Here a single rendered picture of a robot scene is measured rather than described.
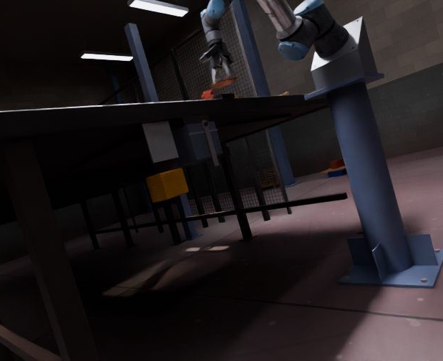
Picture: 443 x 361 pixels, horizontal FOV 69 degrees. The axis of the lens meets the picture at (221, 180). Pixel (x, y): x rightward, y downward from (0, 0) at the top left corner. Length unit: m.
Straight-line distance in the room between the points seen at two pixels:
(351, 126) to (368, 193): 0.30
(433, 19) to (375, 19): 0.84
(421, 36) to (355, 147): 4.83
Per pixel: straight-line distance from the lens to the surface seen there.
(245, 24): 6.23
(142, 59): 3.79
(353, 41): 1.57
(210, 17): 1.65
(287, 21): 1.41
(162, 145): 1.01
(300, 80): 6.89
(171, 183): 0.97
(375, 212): 1.57
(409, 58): 6.26
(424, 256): 1.68
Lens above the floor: 0.67
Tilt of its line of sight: 2 degrees down
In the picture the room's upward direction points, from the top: 16 degrees counter-clockwise
